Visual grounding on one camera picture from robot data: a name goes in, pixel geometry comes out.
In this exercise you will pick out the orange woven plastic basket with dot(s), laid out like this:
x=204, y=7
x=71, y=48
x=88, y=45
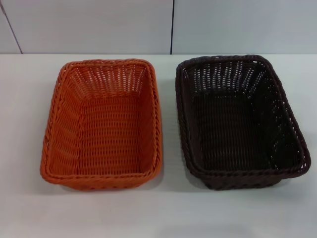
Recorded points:
x=109, y=138

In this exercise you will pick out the dark brown woven plastic basket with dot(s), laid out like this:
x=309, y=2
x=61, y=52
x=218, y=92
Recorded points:
x=230, y=134

